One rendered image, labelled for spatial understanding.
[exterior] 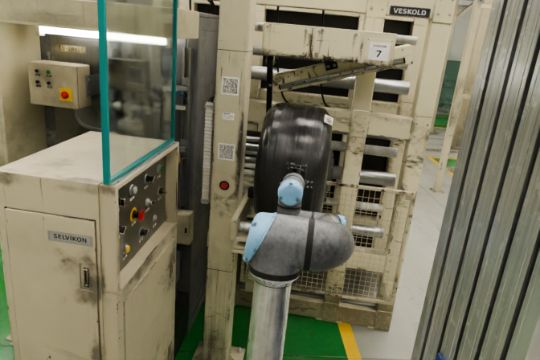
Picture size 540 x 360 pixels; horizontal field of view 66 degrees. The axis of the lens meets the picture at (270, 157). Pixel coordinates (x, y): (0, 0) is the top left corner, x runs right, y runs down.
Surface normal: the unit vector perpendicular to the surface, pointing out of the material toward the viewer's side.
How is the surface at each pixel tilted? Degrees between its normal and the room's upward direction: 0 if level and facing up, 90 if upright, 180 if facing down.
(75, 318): 90
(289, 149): 59
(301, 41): 90
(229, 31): 90
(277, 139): 52
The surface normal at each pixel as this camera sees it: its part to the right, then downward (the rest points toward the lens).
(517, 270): -1.00, -0.07
